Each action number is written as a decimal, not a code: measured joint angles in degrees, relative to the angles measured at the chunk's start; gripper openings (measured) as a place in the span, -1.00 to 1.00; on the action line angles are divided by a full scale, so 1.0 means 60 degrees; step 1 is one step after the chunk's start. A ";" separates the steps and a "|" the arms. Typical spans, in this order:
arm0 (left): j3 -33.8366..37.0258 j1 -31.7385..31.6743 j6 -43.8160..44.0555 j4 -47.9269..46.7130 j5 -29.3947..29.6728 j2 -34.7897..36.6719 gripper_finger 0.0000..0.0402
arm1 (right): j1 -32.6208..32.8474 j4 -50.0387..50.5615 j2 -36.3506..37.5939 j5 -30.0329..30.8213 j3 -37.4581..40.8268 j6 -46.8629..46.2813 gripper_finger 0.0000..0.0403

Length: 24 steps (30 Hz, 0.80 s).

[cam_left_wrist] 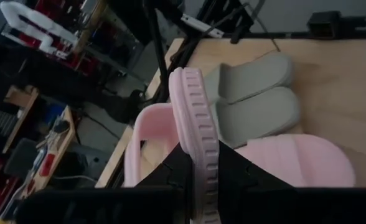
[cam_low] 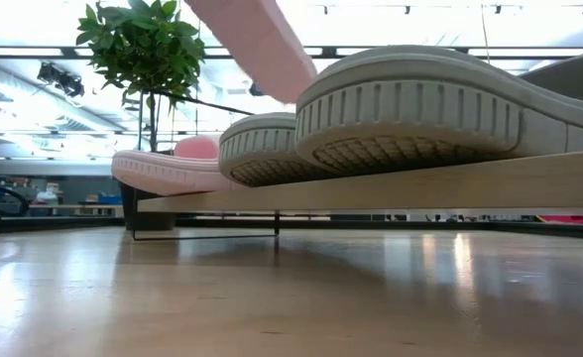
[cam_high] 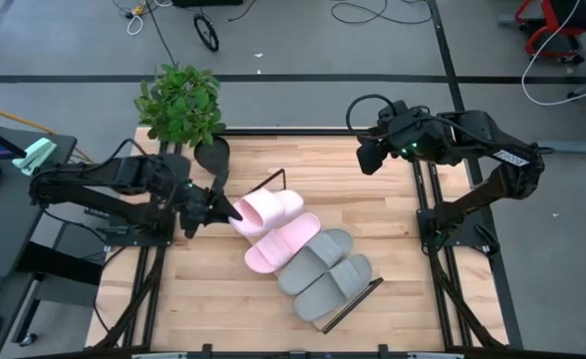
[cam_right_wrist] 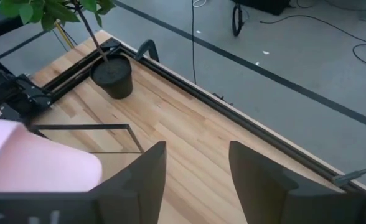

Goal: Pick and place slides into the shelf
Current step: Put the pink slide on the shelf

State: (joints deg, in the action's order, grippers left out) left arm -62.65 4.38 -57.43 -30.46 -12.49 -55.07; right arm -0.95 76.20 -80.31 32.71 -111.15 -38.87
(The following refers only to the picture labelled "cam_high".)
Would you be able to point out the desk caster wheel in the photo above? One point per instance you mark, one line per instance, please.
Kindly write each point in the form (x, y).
(26, 340)

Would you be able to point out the grey foam slide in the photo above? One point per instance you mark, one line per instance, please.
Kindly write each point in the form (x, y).
(313, 261)
(333, 289)

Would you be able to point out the yellow plug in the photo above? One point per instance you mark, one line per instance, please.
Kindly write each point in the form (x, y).
(138, 9)

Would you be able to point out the black box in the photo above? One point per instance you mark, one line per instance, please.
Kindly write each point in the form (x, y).
(205, 2)

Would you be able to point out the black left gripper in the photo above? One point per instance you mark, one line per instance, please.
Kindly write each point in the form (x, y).
(193, 207)

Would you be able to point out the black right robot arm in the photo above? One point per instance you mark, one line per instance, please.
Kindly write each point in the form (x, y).
(477, 199)

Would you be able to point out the mint green stapler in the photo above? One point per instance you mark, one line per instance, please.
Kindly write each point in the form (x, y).
(36, 154)

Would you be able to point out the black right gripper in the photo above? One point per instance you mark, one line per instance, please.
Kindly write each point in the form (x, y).
(373, 157)

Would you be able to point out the red and black cart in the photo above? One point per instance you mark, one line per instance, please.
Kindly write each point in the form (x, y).
(547, 30)

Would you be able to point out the green plant in black pot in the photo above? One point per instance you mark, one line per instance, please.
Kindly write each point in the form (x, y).
(181, 100)

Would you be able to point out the black wheel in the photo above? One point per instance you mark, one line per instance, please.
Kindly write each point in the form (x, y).
(206, 33)

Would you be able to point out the pink foam slide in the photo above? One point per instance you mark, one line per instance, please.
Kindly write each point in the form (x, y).
(265, 209)
(278, 247)

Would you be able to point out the dark grey desk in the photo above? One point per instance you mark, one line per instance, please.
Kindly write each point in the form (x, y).
(4, 229)

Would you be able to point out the grey stand base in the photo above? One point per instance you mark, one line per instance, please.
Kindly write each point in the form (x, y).
(572, 146)

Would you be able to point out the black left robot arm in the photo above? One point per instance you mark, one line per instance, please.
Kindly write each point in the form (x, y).
(138, 174)

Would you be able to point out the wooden shelf with black frame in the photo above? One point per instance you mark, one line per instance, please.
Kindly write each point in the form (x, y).
(353, 305)

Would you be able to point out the black metal table frame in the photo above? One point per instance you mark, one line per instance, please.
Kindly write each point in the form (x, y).
(298, 132)

